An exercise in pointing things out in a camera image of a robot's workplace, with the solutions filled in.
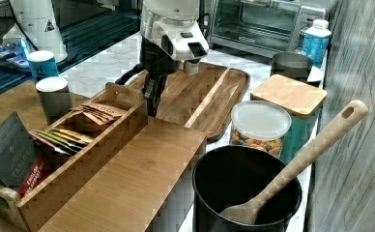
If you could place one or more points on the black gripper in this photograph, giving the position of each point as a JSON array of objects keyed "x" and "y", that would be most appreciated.
[{"x": 158, "y": 64}]

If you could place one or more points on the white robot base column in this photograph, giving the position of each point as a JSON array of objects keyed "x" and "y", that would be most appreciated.
[{"x": 34, "y": 20}]

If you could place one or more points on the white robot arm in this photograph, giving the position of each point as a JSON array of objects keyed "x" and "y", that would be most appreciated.
[{"x": 170, "y": 35}]

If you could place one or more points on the dark wooden serving tray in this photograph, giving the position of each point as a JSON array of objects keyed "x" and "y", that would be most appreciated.
[{"x": 203, "y": 101}]

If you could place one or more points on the brown tea bag packets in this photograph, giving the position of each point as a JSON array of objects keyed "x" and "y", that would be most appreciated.
[{"x": 99, "y": 113}]

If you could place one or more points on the grey can white lid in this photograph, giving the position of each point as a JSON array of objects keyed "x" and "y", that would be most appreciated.
[{"x": 55, "y": 97}]

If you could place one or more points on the yellow green tea bag packets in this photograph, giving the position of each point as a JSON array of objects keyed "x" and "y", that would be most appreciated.
[{"x": 67, "y": 142}]

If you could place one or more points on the clear jar with snack mix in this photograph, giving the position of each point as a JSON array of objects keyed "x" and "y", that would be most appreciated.
[{"x": 260, "y": 125}]

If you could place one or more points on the blue can white lid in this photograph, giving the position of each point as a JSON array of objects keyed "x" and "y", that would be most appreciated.
[{"x": 42, "y": 65}]

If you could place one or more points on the black utensil crock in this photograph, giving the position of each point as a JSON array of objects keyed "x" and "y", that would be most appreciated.
[{"x": 231, "y": 175}]

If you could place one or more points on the silver toaster oven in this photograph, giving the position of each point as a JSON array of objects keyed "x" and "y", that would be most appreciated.
[{"x": 263, "y": 27}]

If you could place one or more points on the grey metal cup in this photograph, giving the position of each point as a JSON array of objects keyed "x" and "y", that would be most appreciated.
[{"x": 291, "y": 64}]

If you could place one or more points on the teal canister bamboo lid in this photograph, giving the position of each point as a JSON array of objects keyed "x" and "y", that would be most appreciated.
[{"x": 301, "y": 100}]

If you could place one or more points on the wooden spatula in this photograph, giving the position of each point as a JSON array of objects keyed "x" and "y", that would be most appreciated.
[{"x": 347, "y": 118}]

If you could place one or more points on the black Taylors tea box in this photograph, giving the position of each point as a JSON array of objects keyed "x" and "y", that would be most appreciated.
[{"x": 23, "y": 165}]

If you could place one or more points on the white saucer plate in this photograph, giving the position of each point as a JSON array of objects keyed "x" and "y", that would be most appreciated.
[{"x": 315, "y": 75}]

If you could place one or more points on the blue bottle white cap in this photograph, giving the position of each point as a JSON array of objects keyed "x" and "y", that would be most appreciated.
[{"x": 316, "y": 40}]

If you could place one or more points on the bamboo tea caddy with handles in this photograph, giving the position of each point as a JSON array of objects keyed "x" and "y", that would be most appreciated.
[{"x": 67, "y": 175}]

